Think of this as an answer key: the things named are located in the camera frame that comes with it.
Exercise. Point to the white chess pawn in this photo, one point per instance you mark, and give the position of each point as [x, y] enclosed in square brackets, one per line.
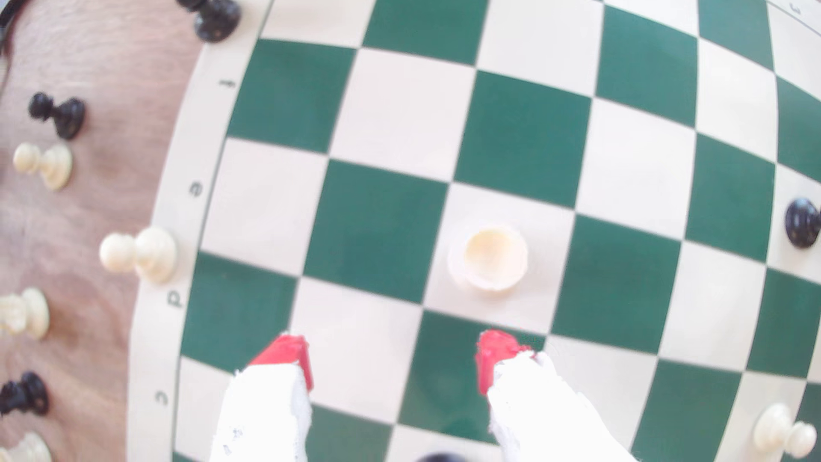
[154, 255]
[56, 167]
[773, 427]
[32, 313]
[32, 450]
[491, 256]

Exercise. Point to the green and cream chess mat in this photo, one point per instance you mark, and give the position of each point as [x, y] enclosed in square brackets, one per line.
[378, 231]

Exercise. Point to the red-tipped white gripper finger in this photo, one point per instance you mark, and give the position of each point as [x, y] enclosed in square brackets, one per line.
[266, 417]
[545, 417]

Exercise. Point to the black chess pawn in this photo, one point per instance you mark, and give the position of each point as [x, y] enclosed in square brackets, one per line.
[32, 392]
[217, 18]
[67, 117]
[802, 223]

